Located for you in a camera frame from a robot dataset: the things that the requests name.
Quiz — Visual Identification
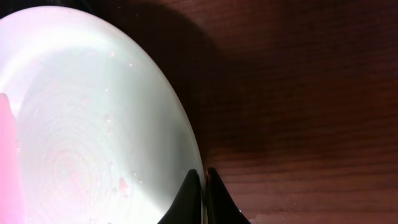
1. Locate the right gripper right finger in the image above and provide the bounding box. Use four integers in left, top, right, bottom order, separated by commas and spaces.
205, 167, 251, 224

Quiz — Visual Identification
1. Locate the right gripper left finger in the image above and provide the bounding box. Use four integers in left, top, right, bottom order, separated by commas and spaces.
158, 169, 202, 224

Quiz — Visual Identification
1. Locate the light green plate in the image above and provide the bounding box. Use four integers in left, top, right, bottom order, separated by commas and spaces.
1, 6, 204, 223

